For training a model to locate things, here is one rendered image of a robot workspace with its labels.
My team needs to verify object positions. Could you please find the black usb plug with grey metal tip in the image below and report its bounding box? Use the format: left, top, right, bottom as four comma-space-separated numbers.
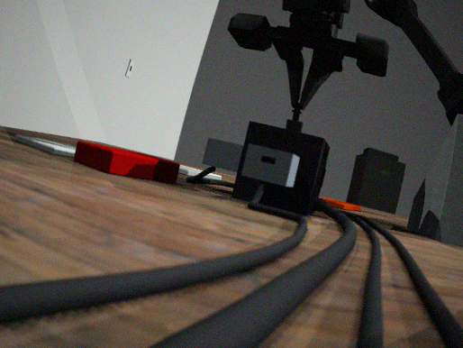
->
286, 102, 303, 133

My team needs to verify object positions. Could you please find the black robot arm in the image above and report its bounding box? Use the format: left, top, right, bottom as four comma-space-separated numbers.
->
282, 0, 463, 126

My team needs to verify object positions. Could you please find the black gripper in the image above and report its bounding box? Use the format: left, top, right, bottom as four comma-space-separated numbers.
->
228, 13, 389, 110

